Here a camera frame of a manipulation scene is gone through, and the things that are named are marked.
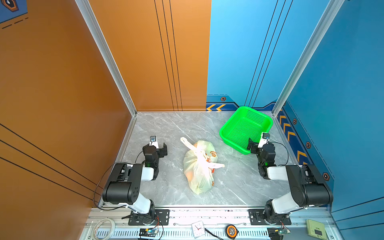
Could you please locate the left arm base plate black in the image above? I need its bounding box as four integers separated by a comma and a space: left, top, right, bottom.
128, 209, 170, 226

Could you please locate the left circuit board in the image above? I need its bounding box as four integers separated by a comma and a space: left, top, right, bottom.
139, 228, 159, 240

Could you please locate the translucent yellowish plastic bag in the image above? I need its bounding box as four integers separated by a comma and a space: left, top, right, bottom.
181, 137, 225, 195

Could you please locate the small white clock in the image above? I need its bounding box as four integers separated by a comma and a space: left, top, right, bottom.
192, 221, 206, 239

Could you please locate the right circuit board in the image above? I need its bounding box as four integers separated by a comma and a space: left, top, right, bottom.
268, 228, 291, 240

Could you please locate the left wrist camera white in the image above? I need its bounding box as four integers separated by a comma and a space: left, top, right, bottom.
150, 136, 159, 149

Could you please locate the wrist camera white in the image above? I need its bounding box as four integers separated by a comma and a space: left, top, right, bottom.
150, 136, 159, 149
258, 132, 270, 148

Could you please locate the orange black tape measure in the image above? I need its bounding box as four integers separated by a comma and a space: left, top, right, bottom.
225, 225, 239, 240

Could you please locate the green wall switch box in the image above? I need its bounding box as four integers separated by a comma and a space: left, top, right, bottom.
306, 220, 328, 240

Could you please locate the aluminium frame post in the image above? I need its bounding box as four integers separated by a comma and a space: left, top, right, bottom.
75, 0, 137, 117
272, 0, 345, 117

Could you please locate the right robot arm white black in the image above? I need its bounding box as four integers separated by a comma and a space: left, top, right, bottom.
247, 138, 334, 225

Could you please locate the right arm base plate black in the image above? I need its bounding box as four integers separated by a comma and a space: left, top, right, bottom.
248, 209, 292, 226

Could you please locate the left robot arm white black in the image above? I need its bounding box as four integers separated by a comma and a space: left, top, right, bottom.
102, 144, 168, 225

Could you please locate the right aluminium frame post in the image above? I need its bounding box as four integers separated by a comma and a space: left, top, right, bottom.
272, 0, 345, 117

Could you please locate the left aluminium frame post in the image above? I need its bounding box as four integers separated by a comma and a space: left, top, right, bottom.
75, 0, 137, 117

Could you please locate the circuit board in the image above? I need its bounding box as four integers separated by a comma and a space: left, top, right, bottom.
139, 228, 159, 240
268, 228, 291, 240

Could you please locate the green plastic basket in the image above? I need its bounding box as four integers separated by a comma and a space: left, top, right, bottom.
220, 107, 273, 155

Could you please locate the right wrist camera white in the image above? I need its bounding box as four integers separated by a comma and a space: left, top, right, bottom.
258, 132, 270, 148

